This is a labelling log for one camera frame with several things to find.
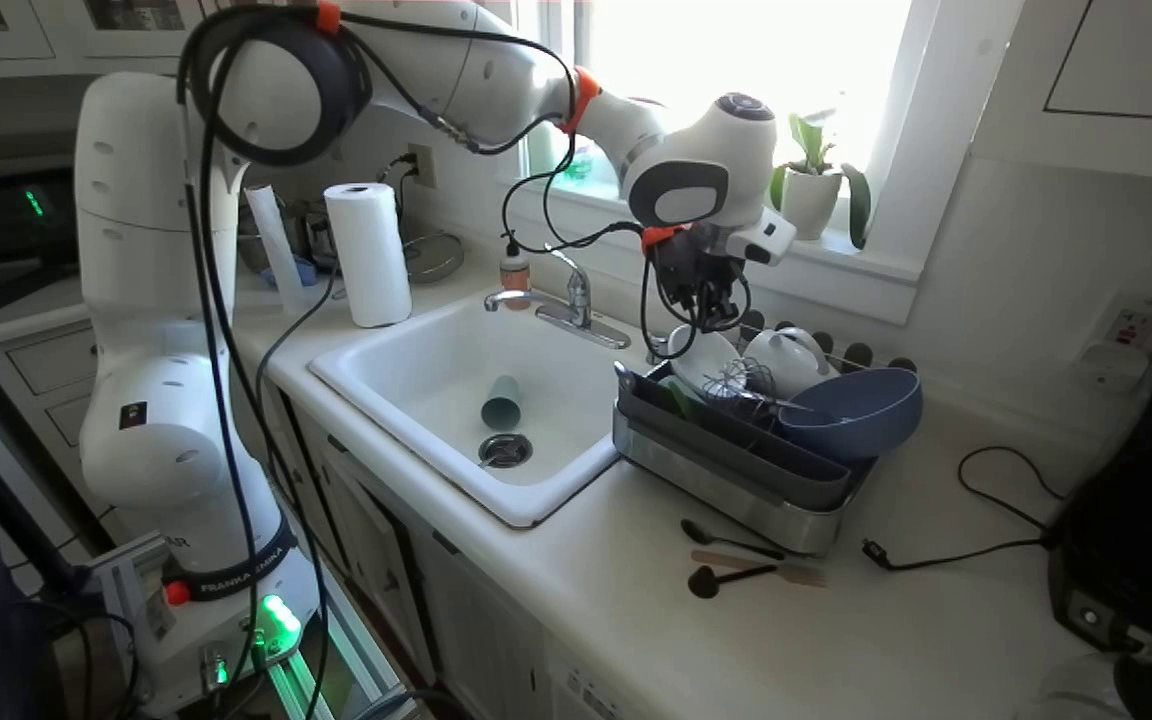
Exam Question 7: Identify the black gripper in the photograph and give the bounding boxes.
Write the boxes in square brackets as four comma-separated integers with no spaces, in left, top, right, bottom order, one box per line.
[652,222,757,364]

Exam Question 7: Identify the white plate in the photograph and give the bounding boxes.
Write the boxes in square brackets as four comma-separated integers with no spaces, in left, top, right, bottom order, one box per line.
[674,332,757,403]

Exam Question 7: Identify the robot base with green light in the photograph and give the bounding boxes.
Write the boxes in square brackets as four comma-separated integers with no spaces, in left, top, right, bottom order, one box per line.
[75,529,386,720]

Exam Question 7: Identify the grey dish drying rack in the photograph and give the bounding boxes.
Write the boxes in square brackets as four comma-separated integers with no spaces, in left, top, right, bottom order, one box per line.
[607,310,929,558]

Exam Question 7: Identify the metal sink drain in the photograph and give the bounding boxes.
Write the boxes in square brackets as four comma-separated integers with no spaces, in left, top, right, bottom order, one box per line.
[477,428,534,472]

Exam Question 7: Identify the white ceramic sink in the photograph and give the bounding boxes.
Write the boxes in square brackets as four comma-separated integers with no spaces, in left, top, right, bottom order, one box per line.
[305,288,631,533]

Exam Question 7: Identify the white round mug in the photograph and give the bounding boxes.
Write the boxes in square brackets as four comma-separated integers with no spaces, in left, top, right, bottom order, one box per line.
[740,324,841,400]

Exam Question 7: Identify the chrome faucet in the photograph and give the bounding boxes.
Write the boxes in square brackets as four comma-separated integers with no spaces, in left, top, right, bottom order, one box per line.
[480,245,634,355]

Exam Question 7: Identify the blue bowl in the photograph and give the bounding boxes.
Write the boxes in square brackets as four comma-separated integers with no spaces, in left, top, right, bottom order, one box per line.
[773,364,929,468]

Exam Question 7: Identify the plant in white pot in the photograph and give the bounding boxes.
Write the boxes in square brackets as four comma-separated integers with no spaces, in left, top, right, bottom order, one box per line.
[769,107,879,253]

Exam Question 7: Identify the small teal glass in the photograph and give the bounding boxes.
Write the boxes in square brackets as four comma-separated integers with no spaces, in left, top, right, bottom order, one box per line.
[552,137,625,204]

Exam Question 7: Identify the small amber bottle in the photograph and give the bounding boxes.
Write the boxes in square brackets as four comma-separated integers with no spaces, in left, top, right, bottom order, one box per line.
[496,231,534,304]

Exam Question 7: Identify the black long utensil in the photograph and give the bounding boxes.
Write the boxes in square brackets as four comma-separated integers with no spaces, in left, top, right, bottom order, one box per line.
[674,514,792,565]

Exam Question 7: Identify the black round-headed spoon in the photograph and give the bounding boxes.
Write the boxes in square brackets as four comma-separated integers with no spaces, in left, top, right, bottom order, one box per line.
[684,558,782,604]

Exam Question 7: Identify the round metal mesh strainer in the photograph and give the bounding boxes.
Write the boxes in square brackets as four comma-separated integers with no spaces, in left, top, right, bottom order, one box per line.
[394,226,469,288]

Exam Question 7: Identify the white paper towel roll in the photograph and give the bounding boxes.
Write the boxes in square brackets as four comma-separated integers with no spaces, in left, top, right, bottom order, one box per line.
[320,180,414,332]

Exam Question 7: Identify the white lower cabinets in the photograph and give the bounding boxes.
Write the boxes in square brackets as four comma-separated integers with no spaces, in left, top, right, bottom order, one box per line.
[258,379,646,720]

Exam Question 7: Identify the white plastic tube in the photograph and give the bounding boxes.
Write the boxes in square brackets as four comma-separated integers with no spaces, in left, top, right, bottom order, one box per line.
[241,180,308,307]

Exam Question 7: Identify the large black appliance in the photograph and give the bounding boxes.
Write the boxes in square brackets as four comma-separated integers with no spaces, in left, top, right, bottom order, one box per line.
[1045,297,1152,673]

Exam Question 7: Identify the white upper cabinet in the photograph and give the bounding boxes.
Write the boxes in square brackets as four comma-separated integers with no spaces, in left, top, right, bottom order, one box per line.
[973,0,1152,187]

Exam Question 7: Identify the black oven with green display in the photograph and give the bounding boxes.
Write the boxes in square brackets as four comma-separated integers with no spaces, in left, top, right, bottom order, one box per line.
[0,156,111,291]

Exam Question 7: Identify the glass-door upper cabinets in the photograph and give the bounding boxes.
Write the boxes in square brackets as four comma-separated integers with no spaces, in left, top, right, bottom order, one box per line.
[0,0,250,74]

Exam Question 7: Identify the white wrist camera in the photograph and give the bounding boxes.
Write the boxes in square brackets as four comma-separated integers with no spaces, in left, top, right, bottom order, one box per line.
[731,206,798,267]

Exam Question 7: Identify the window with white frame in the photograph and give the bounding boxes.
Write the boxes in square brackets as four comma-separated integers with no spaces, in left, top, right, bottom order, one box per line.
[507,0,1009,326]

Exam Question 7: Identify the thin black counter cable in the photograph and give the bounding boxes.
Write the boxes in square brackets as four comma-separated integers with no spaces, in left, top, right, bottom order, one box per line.
[859,440,1074,575]

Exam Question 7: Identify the white wall outlet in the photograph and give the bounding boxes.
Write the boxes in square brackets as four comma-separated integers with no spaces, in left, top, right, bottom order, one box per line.
[1082,288,1152,393]

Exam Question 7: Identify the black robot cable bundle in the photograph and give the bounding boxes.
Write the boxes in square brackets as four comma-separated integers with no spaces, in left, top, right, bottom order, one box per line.
[173,0,769,720]

